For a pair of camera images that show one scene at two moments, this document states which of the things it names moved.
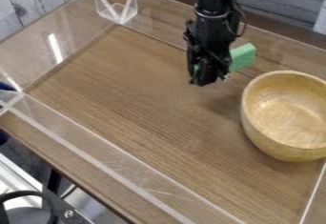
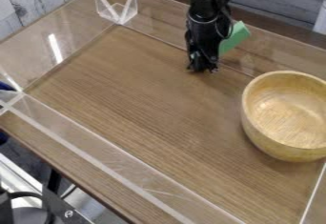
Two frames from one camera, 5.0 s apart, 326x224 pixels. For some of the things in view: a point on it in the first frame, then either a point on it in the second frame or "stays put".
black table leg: (54, 181) stays put
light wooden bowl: (284, 113) stays put
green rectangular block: (244, 55) → (237, 35)
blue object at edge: (7, 87) stays put
